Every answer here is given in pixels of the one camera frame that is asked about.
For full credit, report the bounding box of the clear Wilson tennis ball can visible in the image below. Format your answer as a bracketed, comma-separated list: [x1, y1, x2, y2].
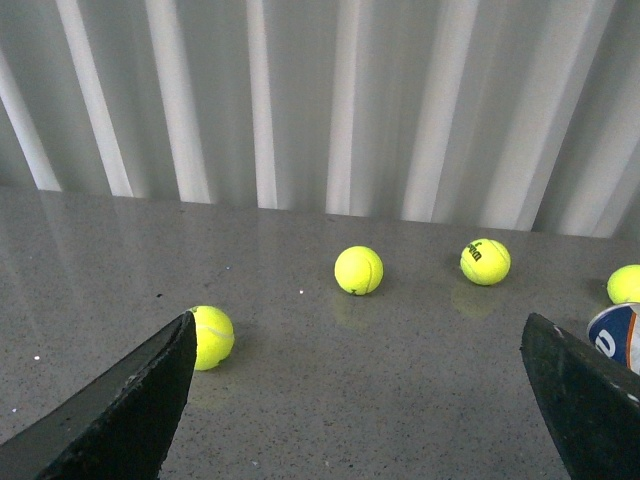
[587, 302, 639, 374]

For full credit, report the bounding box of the yellow tennis ball near left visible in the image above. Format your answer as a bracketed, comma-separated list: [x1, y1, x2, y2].
[189, 305, 235, 371]

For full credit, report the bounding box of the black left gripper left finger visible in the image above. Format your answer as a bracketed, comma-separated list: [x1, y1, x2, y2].
[1, 312, 196, 479]

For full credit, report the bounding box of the yellow Wilson tennis ball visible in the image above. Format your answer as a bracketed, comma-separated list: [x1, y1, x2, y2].
[460, 238, 511, 286]

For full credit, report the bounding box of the yellow tennis ball far right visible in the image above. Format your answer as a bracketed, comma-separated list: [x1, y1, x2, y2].
[606, 264, 640, 305]

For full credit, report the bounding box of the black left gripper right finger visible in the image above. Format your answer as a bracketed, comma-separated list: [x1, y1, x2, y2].
[520, 313, 639, 479]

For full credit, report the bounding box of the yellow tennis ball centre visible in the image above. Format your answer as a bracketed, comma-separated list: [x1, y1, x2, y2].
[334, 246, 384, 296]

